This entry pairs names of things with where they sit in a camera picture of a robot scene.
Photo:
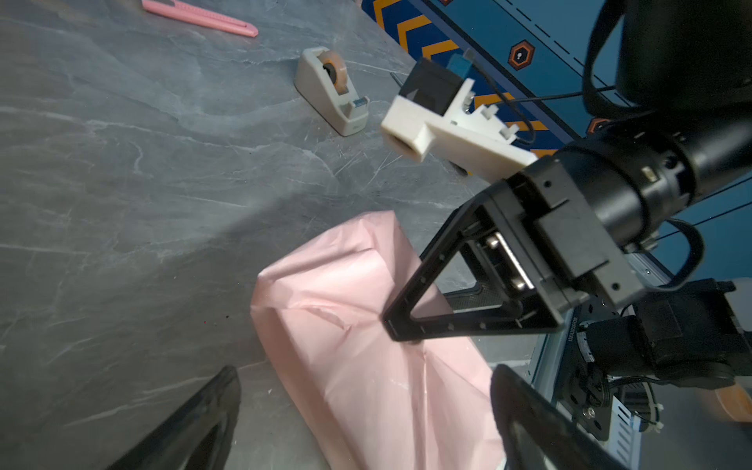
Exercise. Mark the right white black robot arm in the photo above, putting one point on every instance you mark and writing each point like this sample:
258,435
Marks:
671,81

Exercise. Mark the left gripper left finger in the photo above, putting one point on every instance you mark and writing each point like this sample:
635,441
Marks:
199,435

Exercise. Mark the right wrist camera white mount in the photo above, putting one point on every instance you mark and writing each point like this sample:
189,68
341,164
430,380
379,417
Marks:
434,113

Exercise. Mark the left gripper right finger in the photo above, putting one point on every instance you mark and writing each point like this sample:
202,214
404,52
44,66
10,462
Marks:
535,434

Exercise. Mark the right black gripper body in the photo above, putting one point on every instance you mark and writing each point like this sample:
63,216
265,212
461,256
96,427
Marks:
601,198

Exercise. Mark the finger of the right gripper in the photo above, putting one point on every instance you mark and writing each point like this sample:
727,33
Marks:
510,295

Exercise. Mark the pink scissors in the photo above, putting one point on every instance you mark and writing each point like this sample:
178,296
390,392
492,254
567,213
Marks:
193,15

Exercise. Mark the pink wrapping paper sheet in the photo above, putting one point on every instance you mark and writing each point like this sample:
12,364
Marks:
371,402

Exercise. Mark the white tape dispenser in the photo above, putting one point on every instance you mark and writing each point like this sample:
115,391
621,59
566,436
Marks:
322,79

